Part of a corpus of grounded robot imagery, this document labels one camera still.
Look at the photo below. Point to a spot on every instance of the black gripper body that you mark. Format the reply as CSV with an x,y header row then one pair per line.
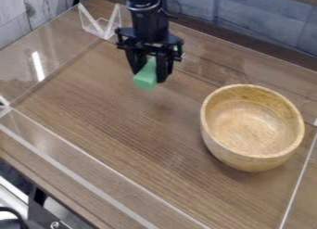
x,y
147,36

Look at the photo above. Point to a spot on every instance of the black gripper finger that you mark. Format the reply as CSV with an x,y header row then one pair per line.
x,y
136,59
164,66

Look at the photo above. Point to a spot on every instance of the green rectangular block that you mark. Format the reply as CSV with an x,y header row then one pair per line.
x,y
144,78

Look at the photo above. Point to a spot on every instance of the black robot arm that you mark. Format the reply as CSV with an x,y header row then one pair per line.
x,y
148,38

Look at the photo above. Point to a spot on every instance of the wooden bowl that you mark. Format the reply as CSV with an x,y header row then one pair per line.
x,y
251,127

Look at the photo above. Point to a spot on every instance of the clear acrylic corner bracket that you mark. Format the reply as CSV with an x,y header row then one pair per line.
x,y
100,27

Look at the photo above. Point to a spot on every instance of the clear acrylic tray wall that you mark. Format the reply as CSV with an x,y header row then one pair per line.
x,y
111,156

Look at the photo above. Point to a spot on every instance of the black table frame leg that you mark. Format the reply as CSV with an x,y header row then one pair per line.
x,y
47,213

